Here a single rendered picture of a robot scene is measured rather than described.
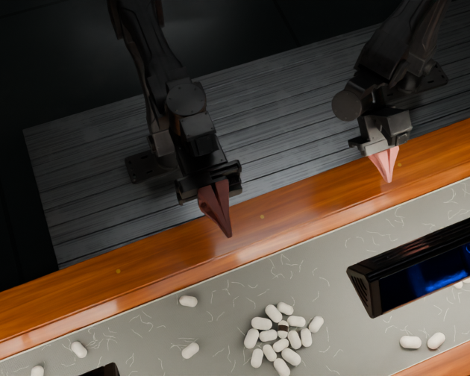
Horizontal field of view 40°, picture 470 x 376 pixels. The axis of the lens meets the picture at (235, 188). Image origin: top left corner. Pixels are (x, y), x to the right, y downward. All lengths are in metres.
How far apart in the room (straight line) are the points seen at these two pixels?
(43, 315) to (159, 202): 0.35
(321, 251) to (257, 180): 0.25
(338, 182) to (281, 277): 0.23
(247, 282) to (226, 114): 0.45
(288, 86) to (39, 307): 0.77
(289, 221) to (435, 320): 0.33
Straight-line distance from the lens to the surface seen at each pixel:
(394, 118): 1.17
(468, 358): 1.26
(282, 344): 1.21
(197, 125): 0.90
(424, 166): 1.39
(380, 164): 1.30
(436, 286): 0.95
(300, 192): 1.31
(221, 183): 0.93
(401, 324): 1.27
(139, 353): 1.23
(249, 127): 1.50
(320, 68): 1.62
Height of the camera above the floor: 1.92
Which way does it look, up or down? 62 degrees down
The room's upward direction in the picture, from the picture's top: straight up
